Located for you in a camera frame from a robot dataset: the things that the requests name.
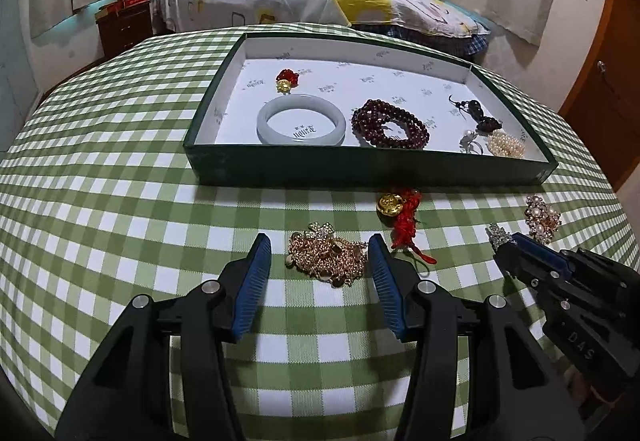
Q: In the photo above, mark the red knot tassel gold charm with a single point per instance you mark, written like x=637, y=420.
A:
x=405, y=216

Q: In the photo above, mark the metal door knob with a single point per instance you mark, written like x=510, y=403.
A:
x=600, y=66

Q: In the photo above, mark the brown wooden door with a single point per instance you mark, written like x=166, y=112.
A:
x=610, y=121

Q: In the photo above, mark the pale jade bangle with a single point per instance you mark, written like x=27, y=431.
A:
x=265, y=123

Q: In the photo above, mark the green cardboard box tray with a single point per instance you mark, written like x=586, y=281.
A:
x=350, y=86

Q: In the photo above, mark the blue plaid mattress cover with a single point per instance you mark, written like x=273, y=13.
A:
x=465, y=46

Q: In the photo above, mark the red gift boxes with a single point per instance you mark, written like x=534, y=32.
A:
x=125, y=3

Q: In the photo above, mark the frosted glass wardrobe door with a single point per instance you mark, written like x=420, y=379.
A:
x=15, y=71

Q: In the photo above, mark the gold pearl brooch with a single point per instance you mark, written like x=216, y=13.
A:
x=542, y=218

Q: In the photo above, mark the small red bead charm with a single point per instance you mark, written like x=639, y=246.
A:
x=289, y=77

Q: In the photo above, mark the dark wooden nightstand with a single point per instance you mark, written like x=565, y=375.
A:
x=125, y=33

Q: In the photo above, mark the silver rhinestone brooch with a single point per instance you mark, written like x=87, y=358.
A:
x=496, y=235

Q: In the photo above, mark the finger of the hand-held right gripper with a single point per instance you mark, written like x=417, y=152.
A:
x=520, y=266
x=545, y=255

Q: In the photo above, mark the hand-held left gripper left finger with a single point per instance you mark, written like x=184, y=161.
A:
x=252, y=281

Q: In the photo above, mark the black carved pendant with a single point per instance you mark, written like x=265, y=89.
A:
x=475, y=110

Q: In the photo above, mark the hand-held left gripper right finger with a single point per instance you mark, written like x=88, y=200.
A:
x=385, y=281

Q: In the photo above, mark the green checked tablecloth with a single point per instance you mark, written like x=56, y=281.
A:
x=125, y=171

